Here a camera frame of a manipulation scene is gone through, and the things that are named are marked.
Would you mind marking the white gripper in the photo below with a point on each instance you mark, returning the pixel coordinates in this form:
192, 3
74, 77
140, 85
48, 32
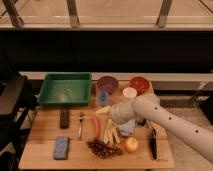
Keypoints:
120, 113

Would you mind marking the black eraser block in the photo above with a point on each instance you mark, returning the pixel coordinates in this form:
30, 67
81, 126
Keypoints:
64, 119

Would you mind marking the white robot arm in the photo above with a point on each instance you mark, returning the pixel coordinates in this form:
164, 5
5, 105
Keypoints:
148, 107

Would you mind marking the purple bowl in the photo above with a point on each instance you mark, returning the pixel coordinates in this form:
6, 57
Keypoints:
107, 84

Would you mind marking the red bowl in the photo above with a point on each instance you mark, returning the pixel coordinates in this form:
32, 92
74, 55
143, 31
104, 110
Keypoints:
140, 84

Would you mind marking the blue cup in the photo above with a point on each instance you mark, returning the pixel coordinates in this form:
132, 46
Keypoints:
103, 98

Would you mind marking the orange carrot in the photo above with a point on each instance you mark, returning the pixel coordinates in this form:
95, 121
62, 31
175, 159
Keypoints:
96, 123

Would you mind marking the yellow banana bunch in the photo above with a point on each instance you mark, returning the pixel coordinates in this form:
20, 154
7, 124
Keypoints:
111, 133

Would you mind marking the metal fork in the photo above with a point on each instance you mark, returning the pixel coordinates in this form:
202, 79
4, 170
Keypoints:
81, 118

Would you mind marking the blue folded cloth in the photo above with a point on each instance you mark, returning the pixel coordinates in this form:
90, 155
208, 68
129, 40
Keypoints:
127, 129

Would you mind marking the white cup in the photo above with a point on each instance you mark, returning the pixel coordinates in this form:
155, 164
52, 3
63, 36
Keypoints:
129, 92

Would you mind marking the green plastic tray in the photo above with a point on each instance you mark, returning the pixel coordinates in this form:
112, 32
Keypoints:
58, 90

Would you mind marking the dark grape bunch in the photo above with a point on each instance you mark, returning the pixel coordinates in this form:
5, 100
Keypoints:
102, 150

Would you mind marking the yellow red apple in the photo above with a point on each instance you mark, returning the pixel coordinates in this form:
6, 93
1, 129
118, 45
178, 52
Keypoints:
131, 144

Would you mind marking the blue sponge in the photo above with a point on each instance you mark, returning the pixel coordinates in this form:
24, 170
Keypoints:
61, 148

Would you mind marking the black side stand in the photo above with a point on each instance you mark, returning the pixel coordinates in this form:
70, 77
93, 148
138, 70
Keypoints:
16, 101

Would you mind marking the black handled knife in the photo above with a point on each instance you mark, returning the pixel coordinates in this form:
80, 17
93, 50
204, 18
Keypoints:
153, 141

